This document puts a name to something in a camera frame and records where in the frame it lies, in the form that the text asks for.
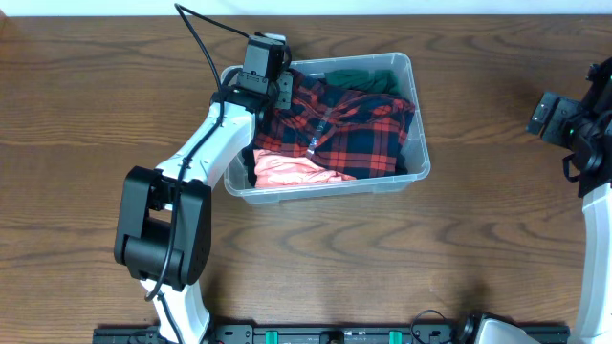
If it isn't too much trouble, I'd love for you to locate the clear plastic storage bin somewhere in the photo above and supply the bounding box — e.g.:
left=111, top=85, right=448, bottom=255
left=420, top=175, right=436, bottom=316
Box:
left=223, top=52, right=431, bottom=204

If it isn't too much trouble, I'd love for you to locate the red navy plaid shirt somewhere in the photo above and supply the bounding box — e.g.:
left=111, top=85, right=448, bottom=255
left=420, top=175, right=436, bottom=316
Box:
left=253, top=69, right=415, bottom=179

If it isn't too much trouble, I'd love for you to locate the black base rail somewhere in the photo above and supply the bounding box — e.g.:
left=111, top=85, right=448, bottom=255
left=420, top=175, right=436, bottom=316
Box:
left=93, top=323, right=573, bottom=344

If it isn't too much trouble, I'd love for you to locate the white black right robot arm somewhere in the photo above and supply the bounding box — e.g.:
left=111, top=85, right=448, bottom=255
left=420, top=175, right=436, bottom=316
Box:
left=526, top=59, right=611, bottom=344

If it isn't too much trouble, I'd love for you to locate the pink garment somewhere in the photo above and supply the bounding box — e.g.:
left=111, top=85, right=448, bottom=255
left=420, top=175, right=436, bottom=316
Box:
left=253, top=149, right=355, bottom=188

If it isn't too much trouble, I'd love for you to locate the dark green garment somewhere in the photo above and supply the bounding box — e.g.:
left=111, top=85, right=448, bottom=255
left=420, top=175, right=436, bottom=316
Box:
left=324, top=69, right=400, bottom=96

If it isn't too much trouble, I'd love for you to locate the large black garment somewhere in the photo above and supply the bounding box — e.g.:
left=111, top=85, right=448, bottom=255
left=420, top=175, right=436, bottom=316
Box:
left=241, top=147, right=257, bottom=187

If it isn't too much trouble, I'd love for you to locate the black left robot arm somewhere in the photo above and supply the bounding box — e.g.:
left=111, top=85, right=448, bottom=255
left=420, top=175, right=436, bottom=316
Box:
left=114, top=68, right=293, bottom=343

